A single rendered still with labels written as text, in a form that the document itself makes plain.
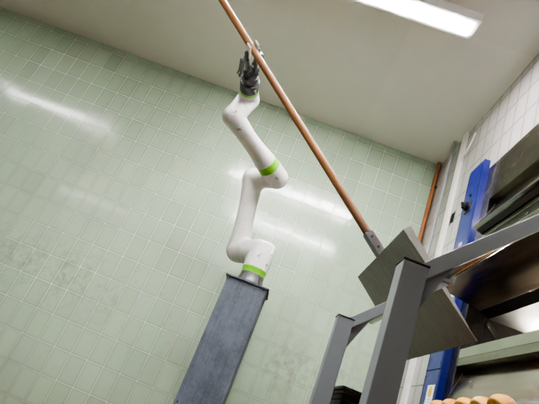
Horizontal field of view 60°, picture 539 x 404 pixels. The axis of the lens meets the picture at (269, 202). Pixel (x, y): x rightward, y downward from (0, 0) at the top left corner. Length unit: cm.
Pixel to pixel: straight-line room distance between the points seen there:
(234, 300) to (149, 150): 139
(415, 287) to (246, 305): 156
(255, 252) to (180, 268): 69
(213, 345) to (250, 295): 28
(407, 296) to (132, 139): 276
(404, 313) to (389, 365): 8
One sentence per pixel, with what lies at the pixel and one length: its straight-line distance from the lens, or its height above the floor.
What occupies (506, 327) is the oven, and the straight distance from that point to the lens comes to 220.
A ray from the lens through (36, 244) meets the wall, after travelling 315.
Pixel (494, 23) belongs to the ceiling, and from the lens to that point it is 255.
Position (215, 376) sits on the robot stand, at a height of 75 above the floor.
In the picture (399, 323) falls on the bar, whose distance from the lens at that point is 73.
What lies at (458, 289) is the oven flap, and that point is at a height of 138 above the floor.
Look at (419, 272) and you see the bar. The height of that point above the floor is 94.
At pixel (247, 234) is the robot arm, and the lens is 249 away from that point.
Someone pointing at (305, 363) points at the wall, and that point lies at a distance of 282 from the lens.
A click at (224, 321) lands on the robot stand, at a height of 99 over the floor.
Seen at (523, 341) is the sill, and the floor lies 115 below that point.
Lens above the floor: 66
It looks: 24 degrees up
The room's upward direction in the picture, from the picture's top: 23 degrees clockwise
